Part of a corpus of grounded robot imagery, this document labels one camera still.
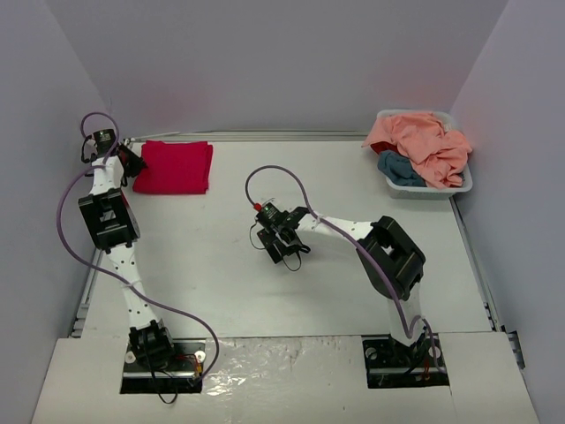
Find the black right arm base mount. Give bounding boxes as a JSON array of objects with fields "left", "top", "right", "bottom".
[{"left": 362, "top": 335, "right": 449, "bottom": 390}]

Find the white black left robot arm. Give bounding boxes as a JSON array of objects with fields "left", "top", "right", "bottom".
[{"left": 78, "top": 128, "right": 178, "bottom": 369}]

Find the teal blue t shirt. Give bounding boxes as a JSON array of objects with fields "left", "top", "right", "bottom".
[{"left": 377, "top": 150, "right": 426, "bottom": 187}]

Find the crimson red t shirt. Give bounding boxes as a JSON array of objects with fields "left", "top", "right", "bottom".
[{"left": 132, "top": 140, "right": 214, "bottom": 195}]

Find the black cable loop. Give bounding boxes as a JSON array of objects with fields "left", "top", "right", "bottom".
[{"left": 149, "top": 370, "right": 179, "bottom": 405}]

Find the salmon pink t shirt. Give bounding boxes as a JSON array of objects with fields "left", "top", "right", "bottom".
[{"left": 362, "top": 111, "right": 472, "bottom": 189}]

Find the dark red t shirt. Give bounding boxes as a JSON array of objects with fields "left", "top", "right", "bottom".
[{"left": 371, "top": 141, "right": 398, "bottom": 155}]

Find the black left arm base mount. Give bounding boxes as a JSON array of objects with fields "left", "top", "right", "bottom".
[{"left": 120, "top": 339, "right": 207, "bottom": 395}]

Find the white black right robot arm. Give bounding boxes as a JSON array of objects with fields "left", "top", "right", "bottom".
[{"left": 254, "top": 202, "right": 426, "bottom": 365}]

